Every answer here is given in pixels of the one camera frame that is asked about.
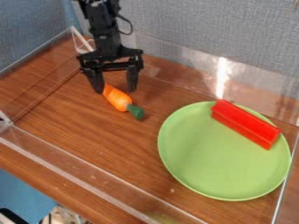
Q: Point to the clear acrylic enclosure wall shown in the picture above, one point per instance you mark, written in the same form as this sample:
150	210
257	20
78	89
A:
91	157

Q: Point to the clear acrylic corner bracket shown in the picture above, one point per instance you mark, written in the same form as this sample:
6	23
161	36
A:
82	44

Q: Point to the green plate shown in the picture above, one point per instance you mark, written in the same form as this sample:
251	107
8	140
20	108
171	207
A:
214	161

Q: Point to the orange toy carrot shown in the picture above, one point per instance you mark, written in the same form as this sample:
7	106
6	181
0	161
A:
122	102

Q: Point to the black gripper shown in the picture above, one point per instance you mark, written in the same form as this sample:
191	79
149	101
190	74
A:
129	59

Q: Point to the red rectangular block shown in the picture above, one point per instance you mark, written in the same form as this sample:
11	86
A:
249	125

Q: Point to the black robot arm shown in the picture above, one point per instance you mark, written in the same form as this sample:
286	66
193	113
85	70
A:
102	14

